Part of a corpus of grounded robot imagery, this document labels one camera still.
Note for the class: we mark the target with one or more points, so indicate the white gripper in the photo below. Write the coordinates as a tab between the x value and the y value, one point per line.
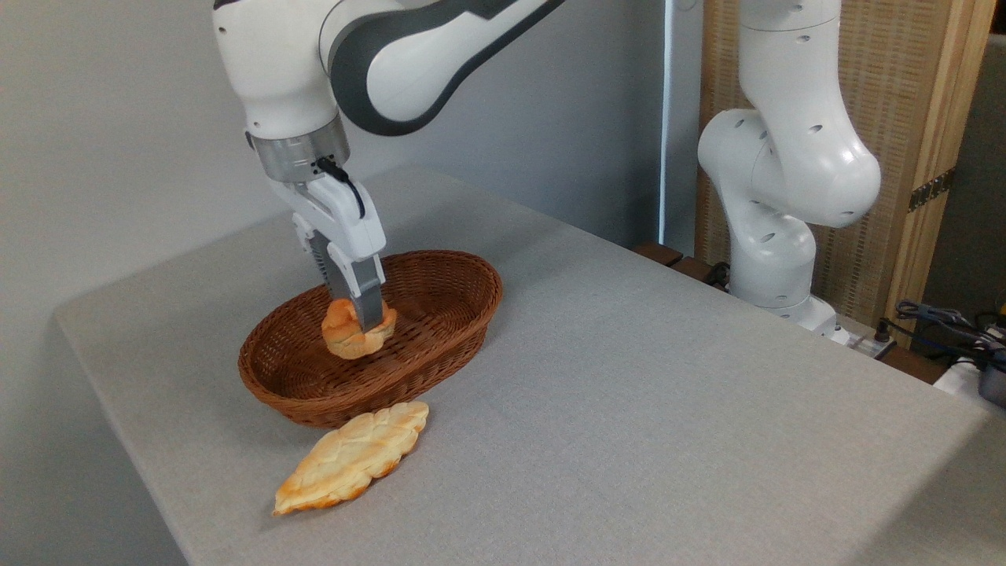
342	216

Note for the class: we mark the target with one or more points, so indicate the round muffin-shaped bread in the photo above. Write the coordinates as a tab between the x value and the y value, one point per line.
342	338

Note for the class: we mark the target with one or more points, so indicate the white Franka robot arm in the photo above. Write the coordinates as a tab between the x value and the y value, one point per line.
275	63

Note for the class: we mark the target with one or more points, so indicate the brown oval wicker basket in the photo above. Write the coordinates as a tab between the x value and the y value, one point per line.
440	322

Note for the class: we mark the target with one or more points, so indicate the flat leaf-shaped bread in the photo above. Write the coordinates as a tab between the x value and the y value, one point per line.
350	456

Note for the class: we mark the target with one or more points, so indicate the grey tablecloth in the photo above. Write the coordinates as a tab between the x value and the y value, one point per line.
668	440

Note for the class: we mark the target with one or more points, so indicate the wooden woven folding screen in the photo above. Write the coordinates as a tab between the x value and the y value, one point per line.
896	79

